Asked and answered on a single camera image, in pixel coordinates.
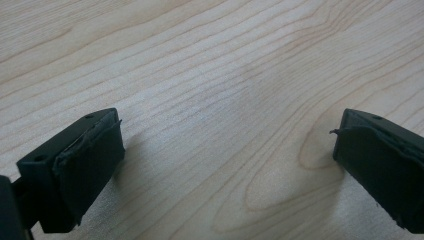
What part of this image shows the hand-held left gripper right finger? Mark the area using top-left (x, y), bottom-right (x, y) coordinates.
top-left (329, 108), bottom-right (424, 235)

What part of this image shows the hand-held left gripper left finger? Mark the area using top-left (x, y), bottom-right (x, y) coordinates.
top-left (16, 107), bottom-right (126, 234)

